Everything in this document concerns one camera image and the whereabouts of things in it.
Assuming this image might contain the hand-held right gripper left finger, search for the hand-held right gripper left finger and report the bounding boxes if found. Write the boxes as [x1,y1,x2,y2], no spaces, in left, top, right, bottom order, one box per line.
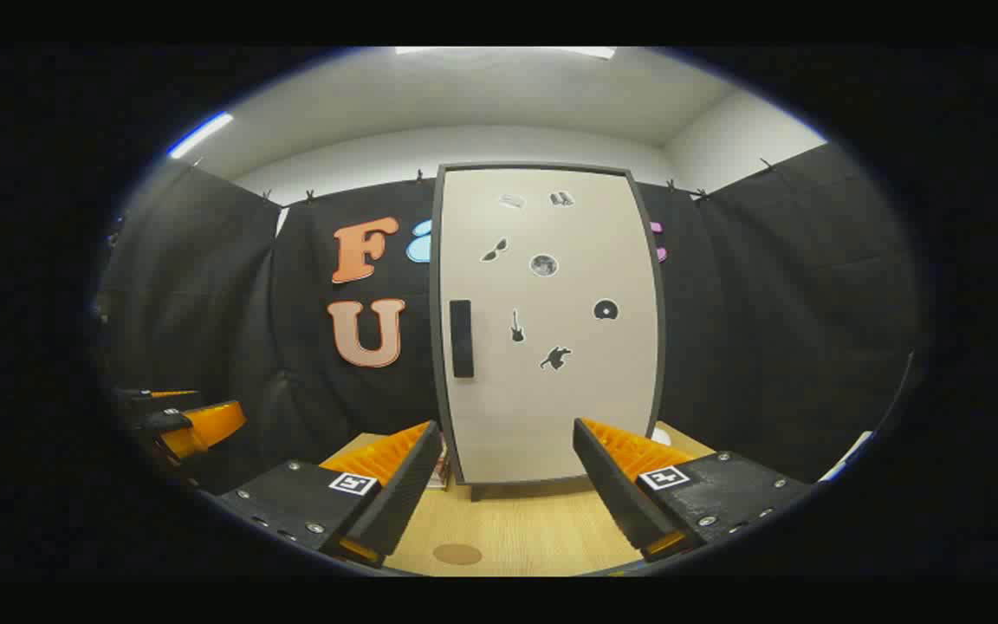
[203,420,444,569]

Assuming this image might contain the light grey cabinet door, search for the light grey cabinet door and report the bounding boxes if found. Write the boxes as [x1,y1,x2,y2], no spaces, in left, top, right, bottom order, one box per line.
[438,166,661,484]

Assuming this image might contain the grey cabinet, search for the grey cabinet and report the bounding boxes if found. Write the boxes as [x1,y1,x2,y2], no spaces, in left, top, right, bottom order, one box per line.
[430,160,669,504]

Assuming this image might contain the black backdrop cloth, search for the black backdrop cloth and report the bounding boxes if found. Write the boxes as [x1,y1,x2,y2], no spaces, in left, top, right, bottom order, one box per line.
[96,143,929,495]

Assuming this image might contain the white panel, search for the white panel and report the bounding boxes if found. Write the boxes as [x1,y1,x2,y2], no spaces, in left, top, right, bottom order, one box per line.
[818,431,874,483]

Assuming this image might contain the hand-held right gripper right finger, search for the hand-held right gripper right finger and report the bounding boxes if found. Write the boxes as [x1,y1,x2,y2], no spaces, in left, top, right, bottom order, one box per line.
[573,418,814,562]

